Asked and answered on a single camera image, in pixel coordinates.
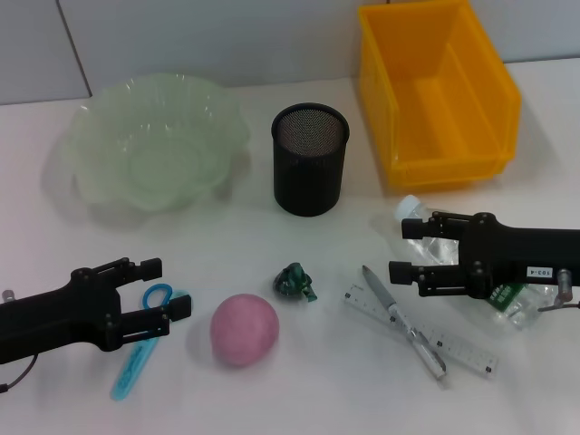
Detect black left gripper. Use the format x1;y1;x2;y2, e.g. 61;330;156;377
0;256;192;366

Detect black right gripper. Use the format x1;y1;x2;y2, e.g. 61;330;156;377
388;211;580;300

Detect clear water bottle green label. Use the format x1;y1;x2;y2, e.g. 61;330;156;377
393;194;563;332

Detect pink peach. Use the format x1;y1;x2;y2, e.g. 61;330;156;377
209;293;281;369

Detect green plastic wrapper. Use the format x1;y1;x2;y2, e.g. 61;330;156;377
271;261;319;304

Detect blue and teal scissors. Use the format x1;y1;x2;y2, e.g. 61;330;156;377
111;281;194;402

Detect clear silver ballpoint pen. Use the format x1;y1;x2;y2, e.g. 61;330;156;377
361;265;454;390

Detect clear plastic ruler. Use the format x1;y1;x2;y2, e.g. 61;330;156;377
342;283;499;380

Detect translucent green wavy fruit plate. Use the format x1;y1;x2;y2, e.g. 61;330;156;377
58;72;253;214

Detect black mesh pen holder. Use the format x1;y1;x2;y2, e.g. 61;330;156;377
270;102;352;218

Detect yellow plastic storage bin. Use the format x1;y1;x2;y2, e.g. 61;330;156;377
356;0;522;190

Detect right gripper cable with plug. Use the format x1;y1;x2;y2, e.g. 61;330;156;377
537;268;580;314

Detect gripper cable with plug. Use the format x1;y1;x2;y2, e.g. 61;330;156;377
537;268;580;314
0;288;41;392

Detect left gripper cable with plug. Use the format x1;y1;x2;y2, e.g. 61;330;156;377
0;288;41;392

